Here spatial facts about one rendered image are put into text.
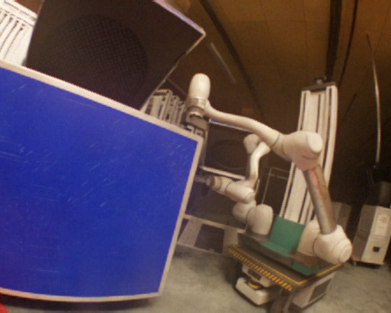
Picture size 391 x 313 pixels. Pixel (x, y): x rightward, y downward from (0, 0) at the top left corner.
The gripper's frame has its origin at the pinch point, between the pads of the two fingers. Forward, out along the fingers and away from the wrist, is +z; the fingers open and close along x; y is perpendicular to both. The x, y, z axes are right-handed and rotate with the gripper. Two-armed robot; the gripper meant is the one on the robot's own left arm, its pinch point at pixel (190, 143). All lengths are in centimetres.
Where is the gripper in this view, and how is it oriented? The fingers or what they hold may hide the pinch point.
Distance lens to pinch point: 92.7
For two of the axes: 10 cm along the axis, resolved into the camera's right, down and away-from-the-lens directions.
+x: 7.4, 2.5, 6.3
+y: 6.6, -0.7, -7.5
